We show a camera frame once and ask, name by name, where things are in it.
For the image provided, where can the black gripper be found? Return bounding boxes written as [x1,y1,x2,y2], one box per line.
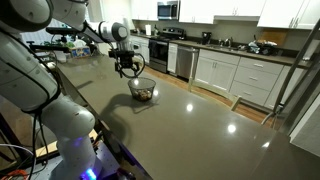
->
[109,50,140,78]

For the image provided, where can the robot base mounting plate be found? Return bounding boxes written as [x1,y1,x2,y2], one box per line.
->
[31,142,120,180]

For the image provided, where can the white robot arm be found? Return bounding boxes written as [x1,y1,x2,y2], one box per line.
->
[0,0,129,180]

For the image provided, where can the brown items in basket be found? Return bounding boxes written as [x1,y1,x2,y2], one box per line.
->
[134,89,152,101]

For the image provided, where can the black kitchen stove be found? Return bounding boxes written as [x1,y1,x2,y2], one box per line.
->
[148,27,185,73]

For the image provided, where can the blue white cardboard box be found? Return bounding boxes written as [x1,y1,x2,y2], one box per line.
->
[70,46,91,58]

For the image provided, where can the stainless dishwasher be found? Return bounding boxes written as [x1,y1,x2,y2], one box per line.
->
[176,45,199,78]

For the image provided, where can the stainless microwave oven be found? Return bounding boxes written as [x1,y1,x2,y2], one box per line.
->
[157,0,180,20]

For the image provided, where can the black coffee maker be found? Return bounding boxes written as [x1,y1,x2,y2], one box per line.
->
[201,32,212,45]

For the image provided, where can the kitchen faucet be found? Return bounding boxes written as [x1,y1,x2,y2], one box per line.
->
[224,37,233,47]

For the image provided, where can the wooden chair back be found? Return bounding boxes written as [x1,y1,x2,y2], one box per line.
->
[188,48,243,112]

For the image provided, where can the white lower kitchen cabinets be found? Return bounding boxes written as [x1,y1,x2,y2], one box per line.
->
[128,34,304,110]

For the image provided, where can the white kitchen cabinets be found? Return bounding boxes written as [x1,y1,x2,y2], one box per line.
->
[128,34,304,110]
[130,0,320,30]

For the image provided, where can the dish clutter on counter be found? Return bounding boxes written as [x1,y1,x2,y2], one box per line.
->
[247,40,277,55]

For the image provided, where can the wooden cutting board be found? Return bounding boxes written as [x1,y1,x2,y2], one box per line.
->
[259,28,288,46]

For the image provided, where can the white upper kitchen cabinets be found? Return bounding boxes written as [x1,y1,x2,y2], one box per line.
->
[130,0,320,30]

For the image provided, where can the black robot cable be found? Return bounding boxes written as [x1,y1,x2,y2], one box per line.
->
[108,43,146,80]

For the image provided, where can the metal camera stand pole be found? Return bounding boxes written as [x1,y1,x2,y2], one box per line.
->
[261,19,320,125]

